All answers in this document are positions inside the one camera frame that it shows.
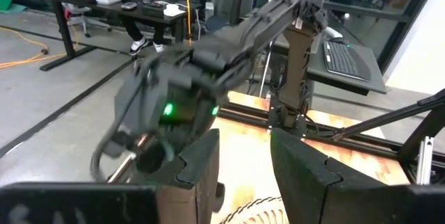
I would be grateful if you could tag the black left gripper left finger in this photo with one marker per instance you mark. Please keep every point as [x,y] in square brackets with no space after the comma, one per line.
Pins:
[87,203]

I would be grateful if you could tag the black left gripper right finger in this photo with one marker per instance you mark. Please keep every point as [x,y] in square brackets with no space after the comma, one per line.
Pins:
[313,196]

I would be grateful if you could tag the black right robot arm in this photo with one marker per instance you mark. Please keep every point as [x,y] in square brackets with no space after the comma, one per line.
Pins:
[295,71]

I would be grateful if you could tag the round woven placemat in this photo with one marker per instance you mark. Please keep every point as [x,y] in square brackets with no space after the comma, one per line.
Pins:
[257,214]

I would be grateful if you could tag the small black box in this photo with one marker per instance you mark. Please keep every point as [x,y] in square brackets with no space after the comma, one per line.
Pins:
[153,8]

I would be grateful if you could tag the white desk item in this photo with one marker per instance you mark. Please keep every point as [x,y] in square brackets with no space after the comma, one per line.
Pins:
[174,10]

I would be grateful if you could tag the dark grey desk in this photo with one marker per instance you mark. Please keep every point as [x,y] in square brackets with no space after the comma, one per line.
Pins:
[375,85]
[104,9]

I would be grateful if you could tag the grey office chair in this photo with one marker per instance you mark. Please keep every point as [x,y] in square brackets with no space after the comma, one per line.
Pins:
[87,18]

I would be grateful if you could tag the black keyboard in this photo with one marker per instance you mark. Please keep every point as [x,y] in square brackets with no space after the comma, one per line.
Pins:
[344,60]

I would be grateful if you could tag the silver aluminium bracket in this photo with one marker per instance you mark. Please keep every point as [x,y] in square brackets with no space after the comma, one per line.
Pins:
[426,161]

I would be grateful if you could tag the black aluminium table frame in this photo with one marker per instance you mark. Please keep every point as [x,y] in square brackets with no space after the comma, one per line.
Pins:
[420,137]

